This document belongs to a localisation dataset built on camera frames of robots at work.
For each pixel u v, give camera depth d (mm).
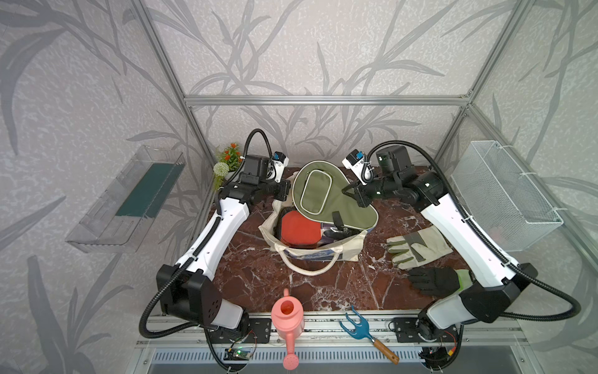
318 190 699
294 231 835
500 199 676
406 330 726
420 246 910
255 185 590
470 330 752
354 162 588
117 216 642
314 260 824
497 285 399
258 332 736
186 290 404
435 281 825
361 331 740
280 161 693
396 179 504
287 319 658
